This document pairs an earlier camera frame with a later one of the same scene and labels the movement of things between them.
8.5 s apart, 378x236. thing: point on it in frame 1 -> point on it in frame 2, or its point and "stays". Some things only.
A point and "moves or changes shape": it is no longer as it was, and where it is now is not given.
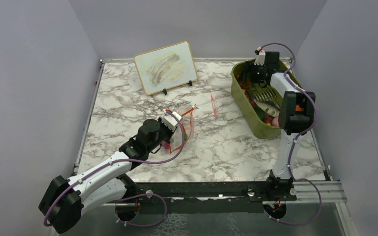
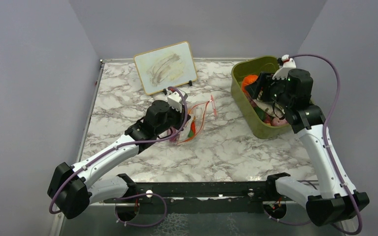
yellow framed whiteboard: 166,68 stays
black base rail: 207,197 stays
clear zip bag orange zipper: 186,120 moves or changes shape
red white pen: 213,106 stays
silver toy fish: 270,108 stays
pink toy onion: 275,121 stays
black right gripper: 249,67 -> 265,81
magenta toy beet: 165,145 moves or changes shape
